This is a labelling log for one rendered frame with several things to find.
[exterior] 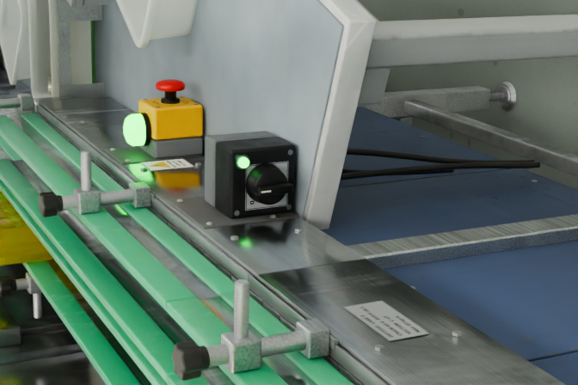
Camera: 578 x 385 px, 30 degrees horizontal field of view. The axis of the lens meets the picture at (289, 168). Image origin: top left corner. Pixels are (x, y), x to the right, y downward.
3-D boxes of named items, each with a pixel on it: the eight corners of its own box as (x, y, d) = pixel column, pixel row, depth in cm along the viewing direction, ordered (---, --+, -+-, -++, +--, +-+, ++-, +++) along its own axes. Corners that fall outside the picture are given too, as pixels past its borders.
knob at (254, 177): (281, 199, 121) (294, 208, 118) (244, 204, 119) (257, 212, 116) (282, 161, 120) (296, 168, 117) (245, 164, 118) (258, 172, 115)
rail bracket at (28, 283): (86, 304, 164) (-4, 317, 158) (85, 262, 162) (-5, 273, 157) (94, 314, 161) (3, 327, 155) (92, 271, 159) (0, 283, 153)
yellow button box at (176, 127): (188, 143, 154) (138, 148, 150) (188, 92, 152) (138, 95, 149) (206, 155, 148) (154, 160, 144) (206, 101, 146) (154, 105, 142)
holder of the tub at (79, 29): (79, 124, 208) (39, 126, 204) (76, -21, 201) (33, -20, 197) (105, 143, 193) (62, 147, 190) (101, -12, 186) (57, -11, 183)
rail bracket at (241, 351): (316, 341, 93) (168, 368, 87) (318, 260, 91) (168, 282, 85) (337, 360, 89) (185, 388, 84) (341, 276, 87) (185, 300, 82)
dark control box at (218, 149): (268, 193, 130) (203, 201, 126) (270, 129, 128) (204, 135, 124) (299, 212, 123) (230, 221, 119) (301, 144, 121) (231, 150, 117)
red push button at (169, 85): (151, 103, 148) (151, 78, 147) (179, 101, 150) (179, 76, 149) (161, 108, 145) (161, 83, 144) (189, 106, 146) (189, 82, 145)
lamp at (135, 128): (141, 141, 149) (119, 143, 148) (140, 109, 148) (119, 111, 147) (151, 149, 145) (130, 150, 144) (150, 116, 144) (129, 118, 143)
